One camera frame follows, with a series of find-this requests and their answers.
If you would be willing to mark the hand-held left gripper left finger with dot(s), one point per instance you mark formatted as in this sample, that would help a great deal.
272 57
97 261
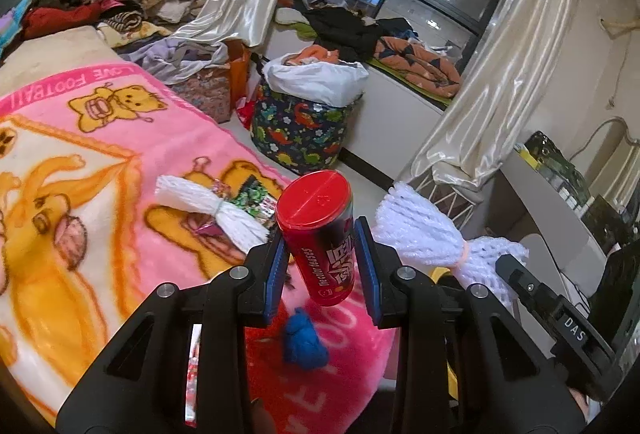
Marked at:
274 275

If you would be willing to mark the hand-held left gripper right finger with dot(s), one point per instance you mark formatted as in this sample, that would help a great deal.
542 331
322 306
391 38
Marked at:
369 276

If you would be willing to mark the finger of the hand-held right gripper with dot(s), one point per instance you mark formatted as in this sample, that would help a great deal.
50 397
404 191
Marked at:
522 281

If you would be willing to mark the red drink can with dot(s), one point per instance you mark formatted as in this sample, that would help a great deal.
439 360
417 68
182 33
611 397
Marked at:
315 234

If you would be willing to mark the white foam fruit net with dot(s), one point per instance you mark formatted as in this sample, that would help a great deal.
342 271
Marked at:
420 229
190 196

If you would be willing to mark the blue crumpled cloth ball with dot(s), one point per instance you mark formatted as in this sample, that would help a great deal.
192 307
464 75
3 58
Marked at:
305 344

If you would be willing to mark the green snack wrapper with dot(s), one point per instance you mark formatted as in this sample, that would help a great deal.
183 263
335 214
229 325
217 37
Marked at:
252 199

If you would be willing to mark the white desk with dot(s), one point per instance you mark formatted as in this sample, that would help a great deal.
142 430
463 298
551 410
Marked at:
530 184

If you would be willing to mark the dark green box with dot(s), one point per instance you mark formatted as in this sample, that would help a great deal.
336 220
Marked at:
550 159

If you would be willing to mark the dinosaur print storage bag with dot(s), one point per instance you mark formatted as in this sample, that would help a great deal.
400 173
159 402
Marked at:
295 134

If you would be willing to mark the pink printed blanket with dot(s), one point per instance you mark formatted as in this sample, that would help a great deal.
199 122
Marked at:
125 154

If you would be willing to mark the floral fabric box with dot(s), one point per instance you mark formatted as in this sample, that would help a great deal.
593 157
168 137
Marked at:
205 89

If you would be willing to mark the white plastic bag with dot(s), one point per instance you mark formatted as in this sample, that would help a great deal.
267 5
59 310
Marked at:
320 82

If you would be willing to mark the orange paper bag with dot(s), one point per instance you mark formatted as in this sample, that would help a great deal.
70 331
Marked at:
239 69

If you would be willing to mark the orange patterned quilt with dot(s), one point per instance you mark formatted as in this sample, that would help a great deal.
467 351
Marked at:
420 64

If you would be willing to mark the lavender cloth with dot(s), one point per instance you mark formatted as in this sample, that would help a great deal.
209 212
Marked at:
170 54

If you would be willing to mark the black clothing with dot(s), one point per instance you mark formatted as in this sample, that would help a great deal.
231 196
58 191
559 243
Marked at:
340 29

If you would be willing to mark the white cloth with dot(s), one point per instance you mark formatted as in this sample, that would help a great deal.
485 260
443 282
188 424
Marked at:
289 16

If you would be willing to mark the beige blanket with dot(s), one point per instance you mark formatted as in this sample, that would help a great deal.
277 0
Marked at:
60 54

